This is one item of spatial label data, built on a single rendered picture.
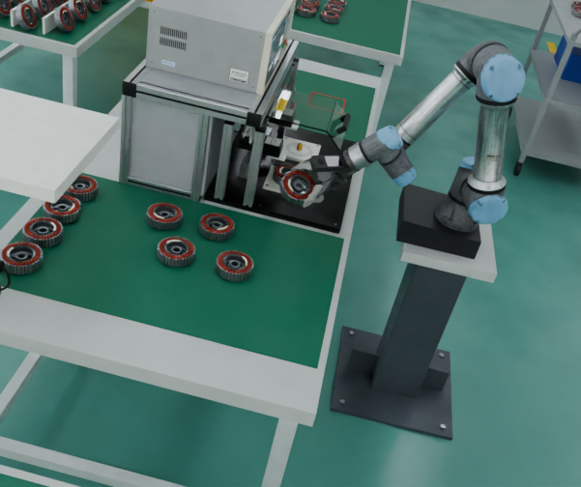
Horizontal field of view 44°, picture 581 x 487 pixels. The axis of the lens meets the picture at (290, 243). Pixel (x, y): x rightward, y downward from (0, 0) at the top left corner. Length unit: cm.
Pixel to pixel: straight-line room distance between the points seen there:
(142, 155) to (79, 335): 74
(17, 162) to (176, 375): 63
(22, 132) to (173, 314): 61
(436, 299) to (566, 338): 115
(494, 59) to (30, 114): 122
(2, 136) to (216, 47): 80
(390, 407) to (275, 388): 112
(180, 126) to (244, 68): 27
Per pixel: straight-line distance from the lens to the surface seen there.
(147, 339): 189
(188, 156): 233
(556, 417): 320
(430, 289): 257
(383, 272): 353
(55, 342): 188
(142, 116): 232
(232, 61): 230
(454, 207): 242
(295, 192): 219
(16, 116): 187
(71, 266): 210
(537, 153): 476
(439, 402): 298
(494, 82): 206
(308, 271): 218
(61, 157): 170
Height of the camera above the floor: 209
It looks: 36 degrees down
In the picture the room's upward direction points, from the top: 13 degrees clockwise
